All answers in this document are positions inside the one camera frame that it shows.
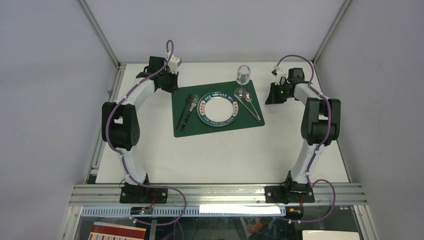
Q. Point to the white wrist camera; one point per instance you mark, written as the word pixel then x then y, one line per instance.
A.
pixel 173 63
pixel 280 75

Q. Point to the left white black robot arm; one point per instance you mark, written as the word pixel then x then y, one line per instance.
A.
pixel 120 127

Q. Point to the clear drinking glass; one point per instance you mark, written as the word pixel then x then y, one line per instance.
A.
pixel 243 76

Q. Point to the white box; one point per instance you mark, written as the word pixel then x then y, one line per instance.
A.
pixel 329 235

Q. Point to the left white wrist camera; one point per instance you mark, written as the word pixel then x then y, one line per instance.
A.
pixel 173 63

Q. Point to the silver spoon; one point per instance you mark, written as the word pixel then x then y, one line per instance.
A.
pixel 249 99

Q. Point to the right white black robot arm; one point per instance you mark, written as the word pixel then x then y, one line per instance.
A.
pixel 320 125

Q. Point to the white plate teal rim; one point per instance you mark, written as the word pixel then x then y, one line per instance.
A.
pixel 217 109

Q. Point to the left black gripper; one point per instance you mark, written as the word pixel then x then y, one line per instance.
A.
pixel 174 86

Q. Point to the silver table knife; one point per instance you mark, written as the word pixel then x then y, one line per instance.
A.
pixel 240 100

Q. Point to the orange object under table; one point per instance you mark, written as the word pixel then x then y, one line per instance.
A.
pixel 255 227

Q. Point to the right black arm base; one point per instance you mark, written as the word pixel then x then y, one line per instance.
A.
pixel 282 195

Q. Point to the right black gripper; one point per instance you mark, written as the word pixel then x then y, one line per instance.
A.
pixel 272 98

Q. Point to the silver fork dark handle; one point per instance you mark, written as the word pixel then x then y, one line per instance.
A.
pixel 193 105

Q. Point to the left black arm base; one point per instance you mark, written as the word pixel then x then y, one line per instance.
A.
pixel 135 194

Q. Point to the dark green placemat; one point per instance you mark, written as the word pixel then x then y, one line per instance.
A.
pixel 195 126

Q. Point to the white slotted cable duct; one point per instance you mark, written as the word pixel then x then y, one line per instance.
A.
pixel 203 210

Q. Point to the aluminium frame rail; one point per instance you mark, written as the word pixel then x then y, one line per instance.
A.
pixel 347 194

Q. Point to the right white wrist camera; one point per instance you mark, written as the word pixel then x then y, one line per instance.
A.
pixel 280 75

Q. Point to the red striped book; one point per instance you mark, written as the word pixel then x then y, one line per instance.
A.
pixel 111 231

